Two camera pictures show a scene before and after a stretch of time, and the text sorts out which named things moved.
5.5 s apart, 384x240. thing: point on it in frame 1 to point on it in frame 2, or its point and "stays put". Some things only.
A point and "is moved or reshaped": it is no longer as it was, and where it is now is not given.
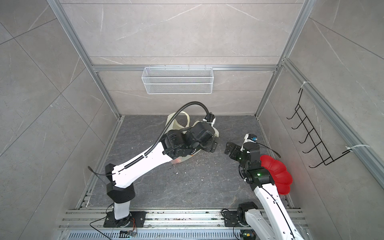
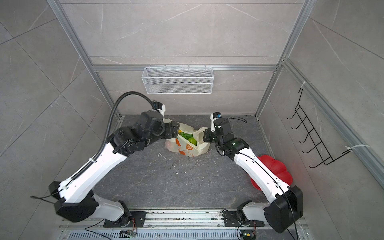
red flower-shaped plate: x=282 y=177 stays put
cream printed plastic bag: x=175 y=126 is moved or reshaped
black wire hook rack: x=327 y=158 stays put
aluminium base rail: x=186 y=224 stays put
